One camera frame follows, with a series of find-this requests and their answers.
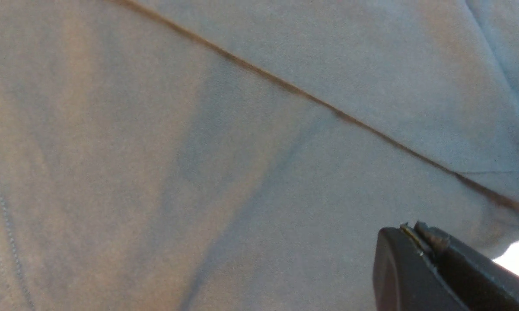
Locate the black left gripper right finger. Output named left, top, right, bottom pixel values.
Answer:
left=400, top=221, right=519, bottom=311

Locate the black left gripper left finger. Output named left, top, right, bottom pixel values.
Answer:
left=373, top=228, right=468, bottom=311

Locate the gray long-sleeve top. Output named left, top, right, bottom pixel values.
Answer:
left=0, top=0, right=519, bottom=311

